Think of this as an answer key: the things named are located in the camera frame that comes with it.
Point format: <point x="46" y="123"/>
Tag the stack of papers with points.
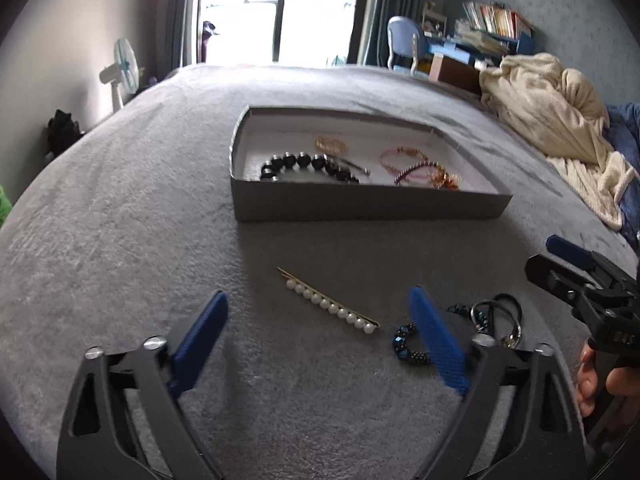
<point x="480" y="40"/>

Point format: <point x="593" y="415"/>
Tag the teal curtain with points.
<point x="400" y="0"/>

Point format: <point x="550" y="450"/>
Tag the dark purple curtain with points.
<point x="182" y="15"/>

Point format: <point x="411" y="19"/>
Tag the green plastic bag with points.
<point x="4" y="205"/>

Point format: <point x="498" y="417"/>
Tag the blue quilt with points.
<point x="625" y="135"/>

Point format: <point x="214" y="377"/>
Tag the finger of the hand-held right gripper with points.
<point x="567" y="254"/>
<point x="550" y="275"/>

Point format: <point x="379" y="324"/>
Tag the person's right hand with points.
<point x="586" y="380"/>

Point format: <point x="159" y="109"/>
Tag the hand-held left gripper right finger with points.
<point x="440" y="345"/>

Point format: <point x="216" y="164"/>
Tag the cream knitted blanket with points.
<point x="550" y="110"/>

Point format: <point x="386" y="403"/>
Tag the dark rings with gold charm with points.
<point x="510" y="330"/>

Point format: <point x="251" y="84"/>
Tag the grey shallow cardboard box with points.
<point x="360" y="200"/>

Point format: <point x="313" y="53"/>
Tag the blue and wooden desk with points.
<point x="455" y="67"/>

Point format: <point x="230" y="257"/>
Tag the sliding glass door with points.
<point x="280" y="10"/>

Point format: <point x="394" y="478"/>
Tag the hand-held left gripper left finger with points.
<point x="200" y="340"/>

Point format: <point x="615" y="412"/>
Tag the white standing fan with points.
<point x="125" y="62"/>

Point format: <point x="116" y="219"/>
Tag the gold round hair clip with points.
<point x="332" y="144"/>

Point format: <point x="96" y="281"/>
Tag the blue desk chair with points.
<point x="402" y="40"/>

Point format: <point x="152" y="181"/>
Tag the row of books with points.
<point x="492" y="19"/>

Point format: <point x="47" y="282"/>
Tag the black bag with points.
<point x="64" y="130"/>

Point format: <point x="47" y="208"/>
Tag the pearl hair pin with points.
<point x="330" y="305"/>

